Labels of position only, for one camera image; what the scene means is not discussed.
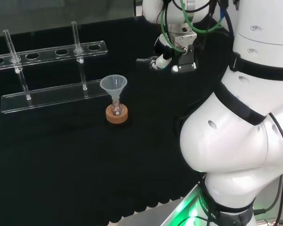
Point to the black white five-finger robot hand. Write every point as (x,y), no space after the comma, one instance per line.
(163,61)

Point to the translucent plastic funnel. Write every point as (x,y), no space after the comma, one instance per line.
(113,84)

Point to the small glass round-bottom flask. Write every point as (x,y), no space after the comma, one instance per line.
(115,109)

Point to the clear acrylic funnel stand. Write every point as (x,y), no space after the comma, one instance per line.
(49,99)

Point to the black bench cloth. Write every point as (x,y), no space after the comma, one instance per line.
(73,153)

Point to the pale base board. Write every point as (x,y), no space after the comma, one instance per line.
(165,212)

